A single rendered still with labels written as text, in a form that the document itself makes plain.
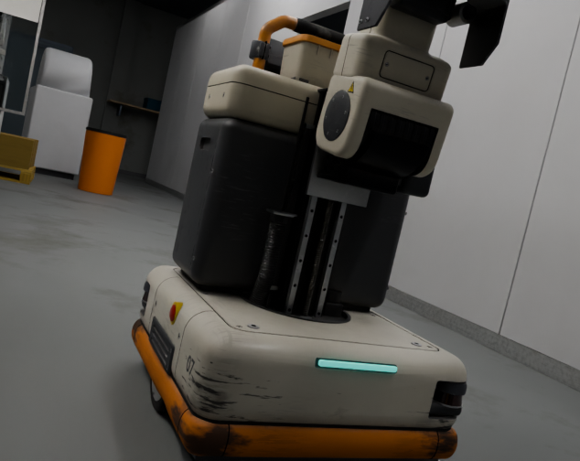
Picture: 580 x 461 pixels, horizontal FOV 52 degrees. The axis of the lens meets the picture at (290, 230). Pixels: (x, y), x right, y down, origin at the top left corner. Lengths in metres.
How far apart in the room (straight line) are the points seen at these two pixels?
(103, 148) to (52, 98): 1.46
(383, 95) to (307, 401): 0.60
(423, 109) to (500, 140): 2.08
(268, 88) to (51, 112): 6.64
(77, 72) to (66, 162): 1.12
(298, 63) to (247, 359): 0.74
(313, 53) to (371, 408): 0.83
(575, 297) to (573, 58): 1.11
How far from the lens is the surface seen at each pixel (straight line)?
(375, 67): 1.22
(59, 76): 8.04
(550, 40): 3.29
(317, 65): 1.50
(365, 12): 1.21
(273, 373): 1.14
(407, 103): 1.21
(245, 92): 1.38
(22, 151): 6.27
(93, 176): 6.73
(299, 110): 1.42
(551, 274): 2.92
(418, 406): 1.34
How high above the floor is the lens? 0.57
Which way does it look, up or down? 4 degrees down
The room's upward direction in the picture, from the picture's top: 13 degrees clockwise
